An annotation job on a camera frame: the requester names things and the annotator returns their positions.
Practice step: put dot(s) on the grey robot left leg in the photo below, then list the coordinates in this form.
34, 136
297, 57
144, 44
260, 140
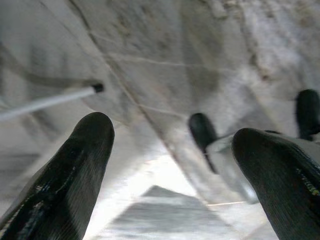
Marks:
225, 162

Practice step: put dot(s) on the white table leg tube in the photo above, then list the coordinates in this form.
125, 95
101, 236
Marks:
50, 101

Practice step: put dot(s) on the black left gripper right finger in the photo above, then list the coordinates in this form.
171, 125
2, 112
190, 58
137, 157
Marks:
282, 180

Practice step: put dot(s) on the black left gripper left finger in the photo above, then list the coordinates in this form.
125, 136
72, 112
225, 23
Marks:
70, 175

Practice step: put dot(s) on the black robot right foot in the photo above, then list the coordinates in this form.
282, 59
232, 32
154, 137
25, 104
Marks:
308, 112

